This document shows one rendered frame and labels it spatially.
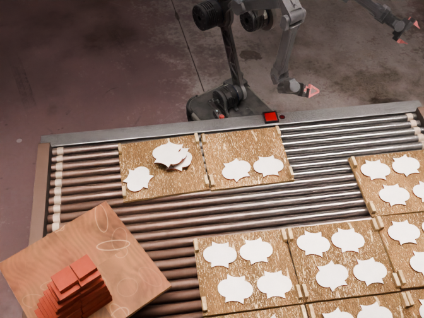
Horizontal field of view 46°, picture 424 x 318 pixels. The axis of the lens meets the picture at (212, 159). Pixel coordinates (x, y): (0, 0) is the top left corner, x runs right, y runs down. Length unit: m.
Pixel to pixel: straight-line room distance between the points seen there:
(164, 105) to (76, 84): 0.79
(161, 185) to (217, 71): 2.11
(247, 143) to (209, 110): 1.16
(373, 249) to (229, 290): 0.67
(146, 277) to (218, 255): 0.34
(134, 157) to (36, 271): 0.75
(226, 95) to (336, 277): 1.77
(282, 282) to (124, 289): 0.65
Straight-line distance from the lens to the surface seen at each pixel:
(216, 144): 2.54
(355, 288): 2.21
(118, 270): 2.07
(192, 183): 2.39
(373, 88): 4.44
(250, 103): 3.73
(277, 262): 2.20
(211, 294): 2.11
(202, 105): 3.70
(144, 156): 2.50
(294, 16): 2.25
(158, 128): 2.65
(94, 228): 2.18
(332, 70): 4.49
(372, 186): 2.52
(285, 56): 2.41
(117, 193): 2.41
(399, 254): 2.35
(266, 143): 2.56
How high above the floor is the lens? 2.88
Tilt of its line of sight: 52 degrees down
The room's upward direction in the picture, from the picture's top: 2 degrees clockwise
